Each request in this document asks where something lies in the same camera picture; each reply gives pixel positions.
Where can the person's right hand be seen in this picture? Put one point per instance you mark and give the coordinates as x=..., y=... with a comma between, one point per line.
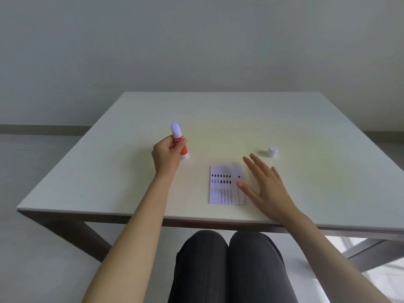
x=271, y=194

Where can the person's left hand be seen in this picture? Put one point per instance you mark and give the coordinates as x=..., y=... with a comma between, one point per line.
x=163, y=157

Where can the person's left fingers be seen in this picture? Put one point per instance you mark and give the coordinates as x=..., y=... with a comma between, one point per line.
x=177, y=143

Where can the person's right middle finger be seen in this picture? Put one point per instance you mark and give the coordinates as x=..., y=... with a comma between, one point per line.
x=259, y=164

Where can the person's right thumb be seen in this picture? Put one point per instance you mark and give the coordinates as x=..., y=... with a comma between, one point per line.
x=247, y=189

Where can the red and white glue stick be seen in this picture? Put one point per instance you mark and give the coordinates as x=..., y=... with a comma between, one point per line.
x=183, y=150

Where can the person's right forearm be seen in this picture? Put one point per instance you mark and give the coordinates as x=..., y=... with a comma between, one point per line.
x=328, y=261

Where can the person's left forearm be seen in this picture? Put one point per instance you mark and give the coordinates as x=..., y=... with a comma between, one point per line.
x=132, y=239

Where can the white glue stick cap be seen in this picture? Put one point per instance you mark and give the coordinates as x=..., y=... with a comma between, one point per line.
x=273, y=152

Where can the white printed paper sheet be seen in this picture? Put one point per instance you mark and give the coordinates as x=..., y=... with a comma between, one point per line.
x=224, y=189

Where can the person's right leg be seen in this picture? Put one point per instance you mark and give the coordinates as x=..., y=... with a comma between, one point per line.
x=257, y=268

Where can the person's leg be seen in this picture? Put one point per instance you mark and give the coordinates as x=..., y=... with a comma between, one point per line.
x=257, y=268
x=200, y=268

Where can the person's left leg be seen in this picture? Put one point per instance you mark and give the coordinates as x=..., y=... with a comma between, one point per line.
x=200, y=268

